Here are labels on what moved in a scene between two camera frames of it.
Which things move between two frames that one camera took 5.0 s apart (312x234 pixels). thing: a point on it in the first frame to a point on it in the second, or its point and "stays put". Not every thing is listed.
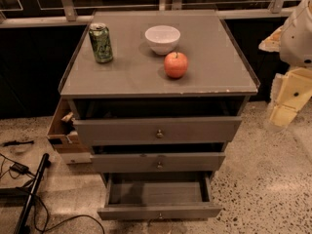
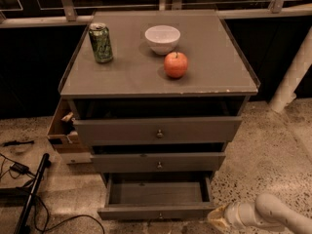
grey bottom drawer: x=159 y=196 stays put
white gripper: x=297 y=38 to x=231 y=213
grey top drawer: x=97 y=132 stays put
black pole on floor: x=20 y=222 stays put
